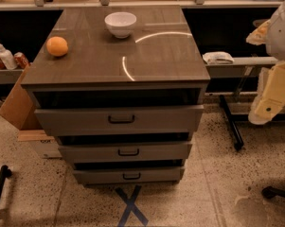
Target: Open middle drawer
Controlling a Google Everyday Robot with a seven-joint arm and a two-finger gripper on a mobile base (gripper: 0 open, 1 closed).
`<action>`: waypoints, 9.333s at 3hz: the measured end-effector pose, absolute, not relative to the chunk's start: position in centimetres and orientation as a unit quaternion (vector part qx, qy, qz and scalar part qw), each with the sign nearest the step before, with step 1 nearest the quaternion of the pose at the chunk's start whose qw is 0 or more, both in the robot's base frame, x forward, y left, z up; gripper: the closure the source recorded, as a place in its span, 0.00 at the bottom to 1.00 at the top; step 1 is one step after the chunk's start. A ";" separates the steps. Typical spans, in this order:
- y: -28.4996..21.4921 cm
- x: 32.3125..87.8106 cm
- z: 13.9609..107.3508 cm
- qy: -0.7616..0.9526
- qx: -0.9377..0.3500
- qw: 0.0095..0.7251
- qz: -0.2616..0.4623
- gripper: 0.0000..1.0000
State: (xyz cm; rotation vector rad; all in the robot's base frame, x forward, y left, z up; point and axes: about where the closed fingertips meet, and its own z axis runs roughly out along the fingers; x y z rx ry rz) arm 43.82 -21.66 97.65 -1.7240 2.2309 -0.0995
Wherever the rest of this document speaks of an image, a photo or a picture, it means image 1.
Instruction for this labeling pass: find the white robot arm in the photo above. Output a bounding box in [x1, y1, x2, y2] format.
[246, 0, 285, 125]

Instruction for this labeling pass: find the grey drawer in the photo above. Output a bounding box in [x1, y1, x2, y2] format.
[73, 166, 185, 185]
[35, 105, 204, 136]
[59, 142, 192, 164]

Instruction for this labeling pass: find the grey bottom drawer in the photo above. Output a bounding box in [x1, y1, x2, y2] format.
[73, 166, 185, 185]

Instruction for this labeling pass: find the brown cardboard box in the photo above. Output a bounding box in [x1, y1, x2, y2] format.
[0, 66, 42, 131]

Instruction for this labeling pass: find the black table leg frame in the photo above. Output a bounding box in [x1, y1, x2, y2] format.
[219, 95, 285, 151]

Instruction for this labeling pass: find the grey drawer cabinet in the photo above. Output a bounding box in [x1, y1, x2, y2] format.
[21, 7, 210, 171]

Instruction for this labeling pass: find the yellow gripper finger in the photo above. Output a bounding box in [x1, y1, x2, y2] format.
[246, 20, 270, 45]

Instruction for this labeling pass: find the orange fruit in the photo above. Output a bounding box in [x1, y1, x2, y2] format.
[46, 36, 68, 57]

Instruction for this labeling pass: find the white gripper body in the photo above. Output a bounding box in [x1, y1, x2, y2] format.
[248, 61, 285, 125]

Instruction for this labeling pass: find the blue tape cross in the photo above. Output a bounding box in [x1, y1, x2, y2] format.
[116, 185, 149, 227]

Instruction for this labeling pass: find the white box on floor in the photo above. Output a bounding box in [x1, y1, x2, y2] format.
[18, 130, 62, 159]

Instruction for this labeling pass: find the white ceramic bowl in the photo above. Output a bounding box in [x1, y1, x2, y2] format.
[104, 12, 137, 39]

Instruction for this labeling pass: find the grey top drawer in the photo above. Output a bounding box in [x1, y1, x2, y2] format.
[35, 105, 204, 136]

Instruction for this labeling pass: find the black chair base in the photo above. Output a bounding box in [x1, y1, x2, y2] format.
[261, 186, 285, 199]

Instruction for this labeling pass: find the folded white cloth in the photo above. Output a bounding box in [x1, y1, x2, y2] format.
[203, 51, 234, 64]

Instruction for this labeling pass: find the white pump bottle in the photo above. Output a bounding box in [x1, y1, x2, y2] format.
[0, 43, 17, 70]

